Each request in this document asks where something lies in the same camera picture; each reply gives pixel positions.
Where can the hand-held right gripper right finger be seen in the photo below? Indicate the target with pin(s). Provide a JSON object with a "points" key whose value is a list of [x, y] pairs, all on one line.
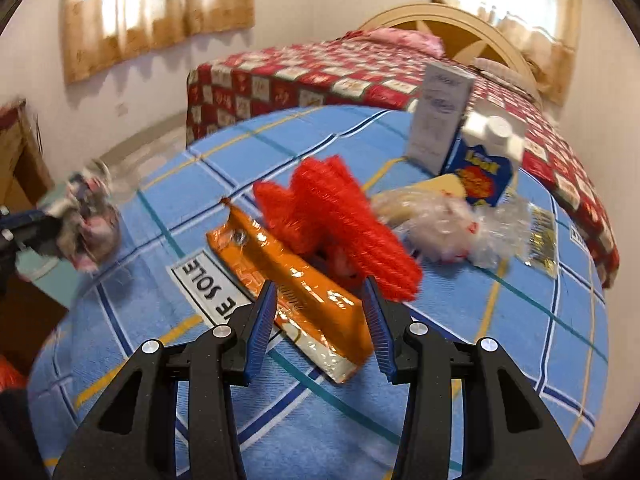
{"points": [[380, 330]]}

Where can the grey wrapper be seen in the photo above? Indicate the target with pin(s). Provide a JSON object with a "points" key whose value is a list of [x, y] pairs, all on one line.
{"points": [[87, 220]]}

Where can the pale yellow packet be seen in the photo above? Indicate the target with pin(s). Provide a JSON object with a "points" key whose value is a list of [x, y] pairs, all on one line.
{"points": [[445, 185]]}

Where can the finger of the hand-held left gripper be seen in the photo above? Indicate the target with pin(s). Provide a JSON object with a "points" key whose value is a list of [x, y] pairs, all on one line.
{"points": [[35, 237], [25, 216]]}

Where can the blue white capped carton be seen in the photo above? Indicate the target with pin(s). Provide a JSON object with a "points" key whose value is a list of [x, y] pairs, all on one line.
{"points": [[480, 175]]}

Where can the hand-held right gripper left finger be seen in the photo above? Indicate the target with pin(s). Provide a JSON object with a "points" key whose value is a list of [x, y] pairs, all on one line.
{"points": [[260, 330]]}

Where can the white wall socket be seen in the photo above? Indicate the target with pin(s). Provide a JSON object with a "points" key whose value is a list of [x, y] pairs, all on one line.
{"points": [[122, 108]]}

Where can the bed with red quilt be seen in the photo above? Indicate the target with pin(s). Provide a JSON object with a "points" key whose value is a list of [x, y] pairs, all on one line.
{"points": [[300, 80]]}

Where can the pink pillow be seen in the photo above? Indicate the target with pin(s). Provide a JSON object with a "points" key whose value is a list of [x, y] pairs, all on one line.
{"points": [[405, 39]]}

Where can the cream arched headboard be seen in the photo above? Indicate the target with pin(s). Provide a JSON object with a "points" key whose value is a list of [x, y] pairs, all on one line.
{"points": [[450, 15]]}

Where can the blue plaid tablecloth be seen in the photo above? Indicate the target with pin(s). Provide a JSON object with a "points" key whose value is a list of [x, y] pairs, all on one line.
{"points": [[500, 335]]}

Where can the brown wooden cabinet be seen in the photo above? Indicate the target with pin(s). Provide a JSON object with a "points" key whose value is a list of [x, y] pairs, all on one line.
{"points": [[25, 160]]}

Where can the white yellow plastic bag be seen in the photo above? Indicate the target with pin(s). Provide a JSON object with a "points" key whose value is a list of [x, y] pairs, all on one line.
{"points": [[435, 232]]}

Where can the striped pillow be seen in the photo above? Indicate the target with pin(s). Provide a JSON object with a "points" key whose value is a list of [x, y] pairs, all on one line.
{"points": [[500, 70]]}

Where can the dark red cloth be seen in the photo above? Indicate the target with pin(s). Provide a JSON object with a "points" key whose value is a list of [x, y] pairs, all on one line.
{"points": [[10, 115]]}

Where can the tall white carton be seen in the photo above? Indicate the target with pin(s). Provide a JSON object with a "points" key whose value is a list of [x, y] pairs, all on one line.
{"points": [[440, 110]]}

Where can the light blue waste bin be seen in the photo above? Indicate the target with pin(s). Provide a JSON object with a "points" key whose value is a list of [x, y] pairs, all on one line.
{"points": [[45, 280]]}

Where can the orange snack wrapper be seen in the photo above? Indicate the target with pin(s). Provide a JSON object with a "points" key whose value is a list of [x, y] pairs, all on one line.
{"points": [[300, 285]]}

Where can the orange plastic bag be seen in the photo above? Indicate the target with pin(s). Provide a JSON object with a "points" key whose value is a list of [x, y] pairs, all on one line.
{"points": [[10, 375]]}

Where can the red foam net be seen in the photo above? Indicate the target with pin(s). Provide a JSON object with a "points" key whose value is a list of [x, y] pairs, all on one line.
{"points": [[340, 220]]}

